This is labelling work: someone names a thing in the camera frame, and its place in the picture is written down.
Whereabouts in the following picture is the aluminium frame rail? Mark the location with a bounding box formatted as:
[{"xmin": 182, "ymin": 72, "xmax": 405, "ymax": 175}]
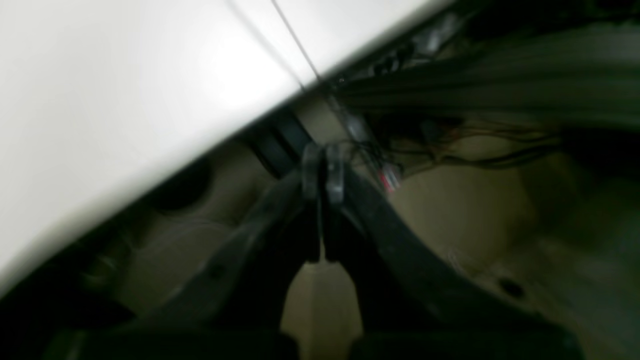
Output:
[{"xmin": 336, "ymin": 28, "xmax": 640, "ymax": 132}]

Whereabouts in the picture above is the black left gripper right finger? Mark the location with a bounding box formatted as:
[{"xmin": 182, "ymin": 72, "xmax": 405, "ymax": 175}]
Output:
[{"xmin": 322, "ymin": 145, "xmax": 585, "ymax": 360}]

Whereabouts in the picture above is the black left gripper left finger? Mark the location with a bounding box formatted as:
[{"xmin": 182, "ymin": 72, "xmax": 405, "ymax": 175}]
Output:
[{"xmin": 45, "ymin": 144, "xmax": 323, "ymax": 360}]

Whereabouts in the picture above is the black floor cable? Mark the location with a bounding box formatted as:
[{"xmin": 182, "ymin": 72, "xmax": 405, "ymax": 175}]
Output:
[{"xmin": 350, "ymin": 120, "xmax": 566, "ymax": 176}]

